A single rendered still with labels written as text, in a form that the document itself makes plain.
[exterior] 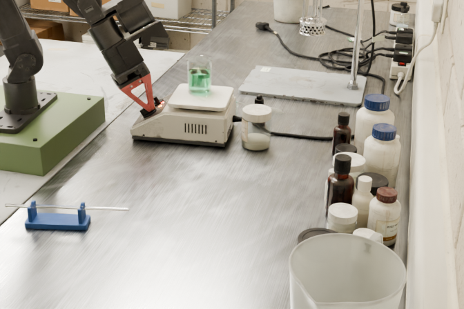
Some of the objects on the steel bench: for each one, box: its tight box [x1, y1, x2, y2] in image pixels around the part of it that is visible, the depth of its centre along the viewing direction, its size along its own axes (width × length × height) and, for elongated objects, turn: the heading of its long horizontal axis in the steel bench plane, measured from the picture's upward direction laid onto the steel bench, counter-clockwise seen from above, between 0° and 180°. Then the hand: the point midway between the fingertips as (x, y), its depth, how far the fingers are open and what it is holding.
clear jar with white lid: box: [241, 104, 272, 152], centre depth 132 cm, size 6×6×8 cm
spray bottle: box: [396, 2, 409, 28], centre depth 207 cm, size 4×4×11 cm
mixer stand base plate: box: [238, 66, 367, 107], centre depth 165 cm, size 30×20×1 cm, turn 73°
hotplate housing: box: [130, 94, 242, 147], centre depth 137 cm, size 22×13×8 cm, turn 79°
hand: (149, 106), depth 135 cm, fingers closed, pressing on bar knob
